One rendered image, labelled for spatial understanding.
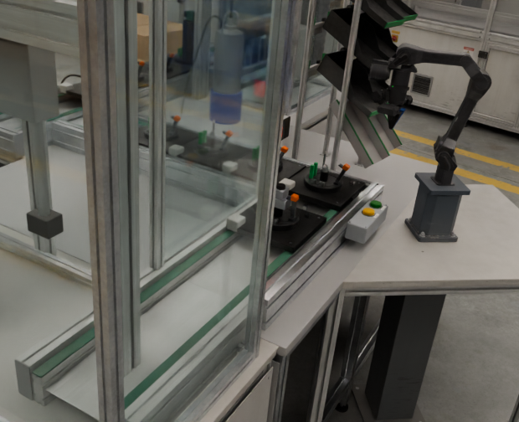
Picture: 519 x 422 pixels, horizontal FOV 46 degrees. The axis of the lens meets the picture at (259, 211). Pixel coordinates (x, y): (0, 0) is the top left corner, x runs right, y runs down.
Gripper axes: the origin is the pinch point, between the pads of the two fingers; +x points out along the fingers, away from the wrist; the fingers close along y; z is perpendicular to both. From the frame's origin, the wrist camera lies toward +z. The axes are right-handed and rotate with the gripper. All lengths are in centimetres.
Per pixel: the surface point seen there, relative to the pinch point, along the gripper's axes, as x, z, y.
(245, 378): 40, -3, 95
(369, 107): 4.8, 15.5, -21.1
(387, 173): 39, 11, -46
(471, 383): 125, -47, -43
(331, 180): 26.4, 17.0, 3.7
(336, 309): 52, -5, 40
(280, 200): 20.1, 18.4, 41.2
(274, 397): 58, -5, 80
